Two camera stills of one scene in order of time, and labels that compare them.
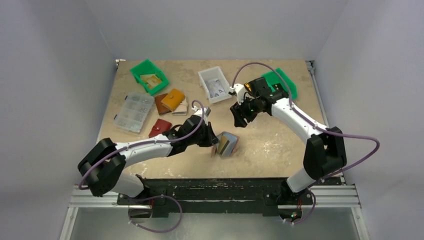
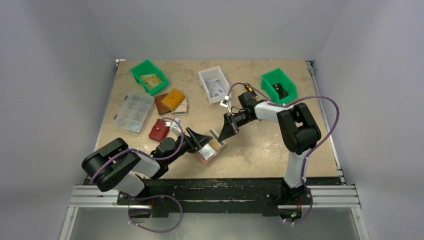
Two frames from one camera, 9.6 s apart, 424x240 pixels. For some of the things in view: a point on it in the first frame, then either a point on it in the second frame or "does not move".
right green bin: x=272 y=78 does not move
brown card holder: x=162 y=109 does not move
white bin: x=214 y=84 does not move
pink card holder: x=227 y=146 → x=218 y=152
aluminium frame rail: x=323 y=197 does not move
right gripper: x=243 y=112 → x=234 y=122
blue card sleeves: x=227 y=143 → x=207 y=151
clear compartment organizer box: x=133 y=112 does not move
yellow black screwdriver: x=247 y=86 does not move
